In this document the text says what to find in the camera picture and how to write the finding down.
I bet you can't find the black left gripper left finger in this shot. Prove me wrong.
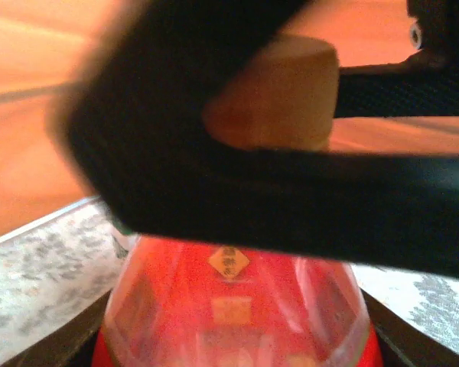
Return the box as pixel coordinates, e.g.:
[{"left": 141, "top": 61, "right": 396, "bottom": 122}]
[{"left": 0, "top": 290, "right": 112, "bottom": 367}]

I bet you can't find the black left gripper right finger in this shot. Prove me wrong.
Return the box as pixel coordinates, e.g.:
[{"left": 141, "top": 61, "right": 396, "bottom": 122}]
[{"left": 361, "top": 294, "right": 459, "bottom": 367}]

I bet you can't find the small orange bottle cap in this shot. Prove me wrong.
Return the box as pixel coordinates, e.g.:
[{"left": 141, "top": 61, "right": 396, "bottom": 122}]
[{"left": 202, "top": 36, "right": 340, "bottom": 152}]

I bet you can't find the red labelled plastic bottle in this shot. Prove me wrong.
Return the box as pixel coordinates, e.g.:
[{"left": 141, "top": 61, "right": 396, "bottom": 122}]
[{"left": 91, "top": 232, "right": 383, "bottom": 367}]

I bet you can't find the aluminium table edge rail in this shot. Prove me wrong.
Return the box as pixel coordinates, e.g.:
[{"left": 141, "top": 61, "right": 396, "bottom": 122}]
[{"left": 0, "top": 194, "right": 104, "bottom": 252}]

